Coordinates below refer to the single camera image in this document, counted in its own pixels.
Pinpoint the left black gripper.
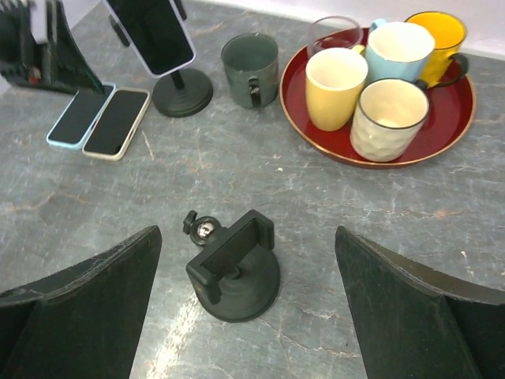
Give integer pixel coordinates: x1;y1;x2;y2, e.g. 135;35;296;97
1;1;105;94

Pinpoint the beige ceramic cup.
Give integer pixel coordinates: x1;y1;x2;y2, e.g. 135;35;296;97
350;78;430;163

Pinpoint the red round tray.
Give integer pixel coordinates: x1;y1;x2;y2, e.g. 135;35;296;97
280;50;476;168

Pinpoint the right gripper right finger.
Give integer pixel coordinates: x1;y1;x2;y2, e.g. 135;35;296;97
335;226;504;378

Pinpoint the clear glass cup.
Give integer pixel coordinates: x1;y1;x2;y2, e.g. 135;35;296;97
306;16;364;58

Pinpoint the dark green mug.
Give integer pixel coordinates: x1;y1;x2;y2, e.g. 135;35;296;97
221;33;279;109

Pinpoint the cream case phone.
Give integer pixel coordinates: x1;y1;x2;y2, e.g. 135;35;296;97
82;88;151;161

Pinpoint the black phone stand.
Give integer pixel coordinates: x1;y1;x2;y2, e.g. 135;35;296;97
109;1;214;118
183;209;281;323

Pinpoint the purple case phone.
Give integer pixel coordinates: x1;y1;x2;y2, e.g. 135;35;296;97
106;0;196;78

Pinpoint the orange yellow mug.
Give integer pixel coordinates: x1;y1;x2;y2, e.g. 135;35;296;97
406;11;469;88

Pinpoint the blue case phone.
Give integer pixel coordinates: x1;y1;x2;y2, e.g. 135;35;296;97
46;83;116;150

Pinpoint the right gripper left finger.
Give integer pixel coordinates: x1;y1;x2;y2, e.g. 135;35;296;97
1;226;163;378

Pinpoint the pale yellow cup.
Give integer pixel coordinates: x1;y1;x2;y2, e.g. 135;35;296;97
305;45;368;132

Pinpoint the light blue mug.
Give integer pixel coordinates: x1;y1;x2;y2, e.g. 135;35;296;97
365;19;435;84

